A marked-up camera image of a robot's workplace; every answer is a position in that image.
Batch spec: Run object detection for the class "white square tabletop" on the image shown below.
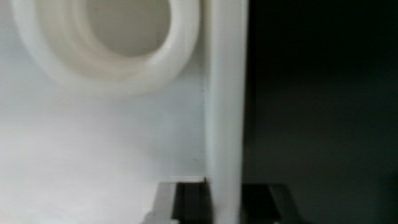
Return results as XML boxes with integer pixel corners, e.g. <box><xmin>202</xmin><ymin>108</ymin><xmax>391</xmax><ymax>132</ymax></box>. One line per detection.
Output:
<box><xmin>0</xmin><ymin>0</ymin><xmax>249</xmax><ymax>224</ymax></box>

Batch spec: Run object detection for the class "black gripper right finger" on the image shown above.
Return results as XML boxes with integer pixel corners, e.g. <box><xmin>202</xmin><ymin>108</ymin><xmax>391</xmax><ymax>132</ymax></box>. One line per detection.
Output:
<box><xmin>242</xmin><ymin>183</ymin><xmax>302</xmax><ymax>224</ymax></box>

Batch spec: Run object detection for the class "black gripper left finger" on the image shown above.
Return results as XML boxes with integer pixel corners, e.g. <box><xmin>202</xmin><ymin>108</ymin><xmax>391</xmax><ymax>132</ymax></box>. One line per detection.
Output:
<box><xmin>140</xmin><ymin>177</ymin><xmax>211</xmax><ymax>224</ymax></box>

